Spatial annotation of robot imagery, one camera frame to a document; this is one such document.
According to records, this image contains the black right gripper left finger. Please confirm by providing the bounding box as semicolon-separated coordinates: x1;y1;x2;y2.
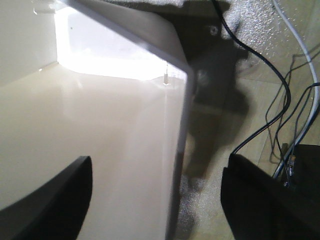
0;156;93;240

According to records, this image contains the white floor cable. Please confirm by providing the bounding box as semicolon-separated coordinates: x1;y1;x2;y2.
271;0;320;176

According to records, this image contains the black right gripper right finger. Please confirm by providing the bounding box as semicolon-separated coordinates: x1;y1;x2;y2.
220;144;320;240

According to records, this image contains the black floor cable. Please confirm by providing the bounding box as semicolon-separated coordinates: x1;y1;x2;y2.
211;0;292;156

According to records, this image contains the white plastic trash bin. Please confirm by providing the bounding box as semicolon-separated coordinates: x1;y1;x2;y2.
0;0;194;240

